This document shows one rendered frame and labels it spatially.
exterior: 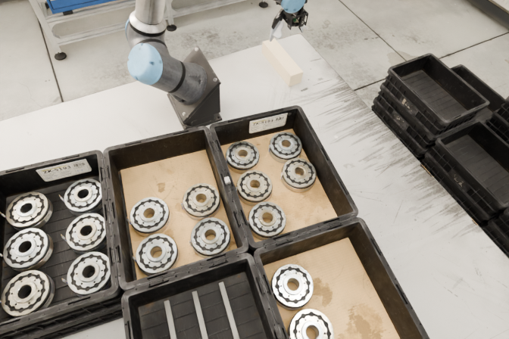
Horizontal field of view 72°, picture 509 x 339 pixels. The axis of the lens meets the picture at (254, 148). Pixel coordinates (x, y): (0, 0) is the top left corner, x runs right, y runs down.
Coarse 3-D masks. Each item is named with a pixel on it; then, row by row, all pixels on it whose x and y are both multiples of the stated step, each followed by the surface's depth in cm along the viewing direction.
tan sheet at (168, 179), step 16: (160, 160) 108; (176, 160) 108; (192, 160) 108; (208, 160) 109; (128, 176) 104; (144, 176) 104; (160, 176) 104; (176, 176) 105; (192, 176) 105; (208, 176) 105; (128, 192) 101; (144, 192) 101; (160, 192) 101; (176, 192) 102; (128, 208) 98; (176, 208) 99; (176, 224) 96; (192, 224) 96; (176, 240) 94; (192, 256) 91
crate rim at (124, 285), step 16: (192, 128) 103; (128, 144) 98; (144, 144) 100; (208, 144) 101; (224, 176) 94; (112, 192) 90; (112, 208) 87; (112, 224) 85; (240, 224) 87; (224, 256) 82; (160, 272) 79; (176, 272) 79; (128, 288) 76
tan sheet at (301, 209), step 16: (256, 144) 114; (272, 160) 110; (272, 176) 107; (272, 192) 104; (288, 192) 104; (304, 192) 104; (320, 192) 105; (288, 208) 101; (304, 208) 101; (320, 208) 102; (288, 224) 98; (304, 224) 98; (256, 240) 95
